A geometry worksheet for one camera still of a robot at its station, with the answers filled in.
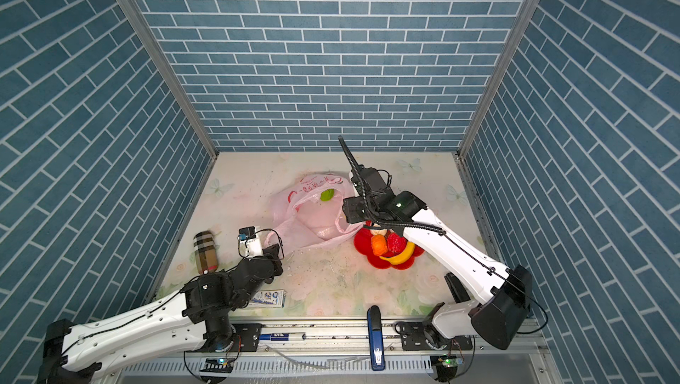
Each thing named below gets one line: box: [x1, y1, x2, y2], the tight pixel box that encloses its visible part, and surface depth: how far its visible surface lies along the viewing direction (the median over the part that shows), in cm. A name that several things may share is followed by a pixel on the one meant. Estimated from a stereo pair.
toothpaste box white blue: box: [248, 289, 287, 308], surface depth 81 cm
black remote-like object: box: [444, 271, 472, 304], surface depth 82 cm
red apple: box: [386, 231, 408, 254], surface depth 88 cm
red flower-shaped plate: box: [354, 228, 425, 270], surface depth 88 cm
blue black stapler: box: [366, 305, 386, 371], surface depth 72 cm
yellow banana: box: [379, 240, 416, 266], surface depth 87 cm
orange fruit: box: [370, 233, 388, 257], surface depth 88 cm
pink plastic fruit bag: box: [263, 171, 365, 253], surface depth 91 cm
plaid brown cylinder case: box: [193, 230, 219, 275], surface depth 90 cm
